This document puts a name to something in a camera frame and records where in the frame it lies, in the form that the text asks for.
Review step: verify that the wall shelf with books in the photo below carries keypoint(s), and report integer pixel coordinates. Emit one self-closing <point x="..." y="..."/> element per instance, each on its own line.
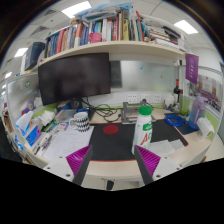
<point x="110" y="46"/>

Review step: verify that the purple translucent water bottle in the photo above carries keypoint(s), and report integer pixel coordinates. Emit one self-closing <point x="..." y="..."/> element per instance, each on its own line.
<point x="196" y="111"/>

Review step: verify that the blue circuit board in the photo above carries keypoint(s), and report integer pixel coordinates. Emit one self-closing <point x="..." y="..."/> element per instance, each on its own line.
<point x="85" y="110"/>

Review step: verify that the black computer monitor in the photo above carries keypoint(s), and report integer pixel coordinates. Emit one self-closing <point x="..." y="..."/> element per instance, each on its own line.
<point x="73" y="78"/>

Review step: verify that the purple hanging banner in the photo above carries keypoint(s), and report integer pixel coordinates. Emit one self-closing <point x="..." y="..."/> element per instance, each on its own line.
<point x="191" y="68"/>

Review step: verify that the black desk mat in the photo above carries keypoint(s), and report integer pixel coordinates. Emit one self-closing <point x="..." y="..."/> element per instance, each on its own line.
<point x="113" y="146"/>

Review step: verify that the black-white diamond pattern mug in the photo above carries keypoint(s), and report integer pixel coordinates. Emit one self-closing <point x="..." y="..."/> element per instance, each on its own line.
<point x="81" y="122"/>

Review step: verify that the white tissue packs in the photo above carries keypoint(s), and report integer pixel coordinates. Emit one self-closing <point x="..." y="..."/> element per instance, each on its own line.
<point x="47" y="117"/>

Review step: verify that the blue-white tissue box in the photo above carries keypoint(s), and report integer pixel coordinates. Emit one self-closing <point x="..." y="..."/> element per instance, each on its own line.
<point x="32" y="135"/>

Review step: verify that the white green-capped drink bottle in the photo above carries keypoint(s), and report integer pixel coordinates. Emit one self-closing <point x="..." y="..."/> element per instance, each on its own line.
<point x="142" y="131"/>

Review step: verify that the white folded papers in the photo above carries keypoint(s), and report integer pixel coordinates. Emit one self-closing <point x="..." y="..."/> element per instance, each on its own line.
<point x="163" y="146"/>

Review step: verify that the white wall socket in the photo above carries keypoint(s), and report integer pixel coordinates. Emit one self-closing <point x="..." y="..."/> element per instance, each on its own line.
<point x="132" y="98"/>
<point x="145" y="98"/>
<point x="156" y="98"/>

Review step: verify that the translucent plastic case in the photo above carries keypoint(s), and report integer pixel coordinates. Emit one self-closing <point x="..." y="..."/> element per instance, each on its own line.
<point x="65" y="116"/>

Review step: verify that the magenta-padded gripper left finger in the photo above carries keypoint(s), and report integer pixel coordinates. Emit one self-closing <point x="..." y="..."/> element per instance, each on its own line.
<point x="78" y="160"/>

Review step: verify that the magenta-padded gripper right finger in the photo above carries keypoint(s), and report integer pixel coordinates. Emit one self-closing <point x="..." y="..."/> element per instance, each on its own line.
<point x="148" y="160"/>

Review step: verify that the small purple-print packet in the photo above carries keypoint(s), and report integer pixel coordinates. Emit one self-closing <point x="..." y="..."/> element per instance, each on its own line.
<point x="62" y="126"/>

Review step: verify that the colourful wall poster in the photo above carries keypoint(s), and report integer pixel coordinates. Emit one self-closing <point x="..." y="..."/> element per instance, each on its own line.
<point x="210" y="91"/>

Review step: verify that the white handwritten paper sheet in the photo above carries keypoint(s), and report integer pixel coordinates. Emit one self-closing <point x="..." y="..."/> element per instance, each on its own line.
<point x="66" y="143"/>

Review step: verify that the dark wine bottle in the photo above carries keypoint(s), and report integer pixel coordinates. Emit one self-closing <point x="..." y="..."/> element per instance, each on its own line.
<point x="176" y="90"/>

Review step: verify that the grey metal laptop stand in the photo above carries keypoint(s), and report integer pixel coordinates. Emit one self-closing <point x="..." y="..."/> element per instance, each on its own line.
<point x="128" y="113"/>

